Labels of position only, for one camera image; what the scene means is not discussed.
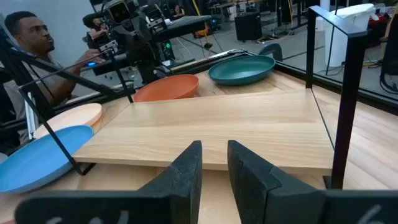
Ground black background table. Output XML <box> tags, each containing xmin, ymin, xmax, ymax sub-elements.
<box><xmin>152</xmin><ymin>14</ymin><xmax>213</xmax><ymax>43</ymax></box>

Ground black office chair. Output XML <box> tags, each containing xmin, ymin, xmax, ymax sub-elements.
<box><xmin>379</xmin><ymin>12</ymin><xmax>398</xmax><ymax>94</ymax></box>

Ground black bowl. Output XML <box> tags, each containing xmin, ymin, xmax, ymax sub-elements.
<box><xmin>207</xmin><ymin>55</ymin><xmax>276</xmax><ymax>86</ymax></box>

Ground peach plate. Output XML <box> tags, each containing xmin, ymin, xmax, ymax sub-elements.
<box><xmin>33</xmin><ymin>103</ymin><xmax>103</xmax><ymax>139</ymax></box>

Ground black box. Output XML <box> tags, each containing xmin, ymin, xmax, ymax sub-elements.
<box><xmin>234</xmin><ymin>12</ymin><xmax>262</xmax><ymax>42</ymax></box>

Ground grey chair back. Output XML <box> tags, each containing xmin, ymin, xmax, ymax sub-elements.
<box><xmin>259</xmin><ymin>42</ymin><xmax>284</xmax><ymax>62</ymax></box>

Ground white bin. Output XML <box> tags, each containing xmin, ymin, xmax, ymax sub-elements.
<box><xmin>323</xmin><ymin>2</ymin><xmax>377</xmax><ymax>68</ymax></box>

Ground orange plate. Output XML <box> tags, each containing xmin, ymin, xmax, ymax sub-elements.
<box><xmin>132</xmin><ymin>73</ymin><xmax>200</xmax><ymax>103</ymax></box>

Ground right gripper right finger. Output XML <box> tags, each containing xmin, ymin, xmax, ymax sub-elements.
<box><xmin>227</xmin><ymin>139</ymin><xmax>398</xmax><ymax>224</ymax></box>

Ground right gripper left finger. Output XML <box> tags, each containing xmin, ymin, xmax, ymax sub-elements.
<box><xmin>14</xmin><ymin>140</ymin><xmax>203</xmax><ymax>224</ymax></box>

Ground person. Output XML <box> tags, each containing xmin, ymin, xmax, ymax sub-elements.
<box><xmin>0</xmin><ymin>11</ymin><xmax>106</xmax><ymax>147</ymax></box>
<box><xmin>172</xmin><ymin>3</ymin><xmax>186</xmax><ymax>18</ymax></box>

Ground black metal dish rack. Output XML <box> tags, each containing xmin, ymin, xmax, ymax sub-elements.
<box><xmin>17</xmin><ymin>5</ymin><xmax>368</xmax><ymax>190</ymax></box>

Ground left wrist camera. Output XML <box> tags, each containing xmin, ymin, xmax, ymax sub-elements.
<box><xmin>104</xmin><ymin>0</ymin><xmax>131</xmax><ymax>25</ymax></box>

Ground black table frame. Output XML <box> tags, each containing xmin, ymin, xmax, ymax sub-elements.
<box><xmin>0</xmin><ymin>48</ymin><xmax>398</xmax><ymax>131</ymax></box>

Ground blue plate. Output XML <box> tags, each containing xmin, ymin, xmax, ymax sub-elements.
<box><xmin>0</xmin><ymin>125</ymin><xmax>95</xmax><ymax>195</ymax></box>

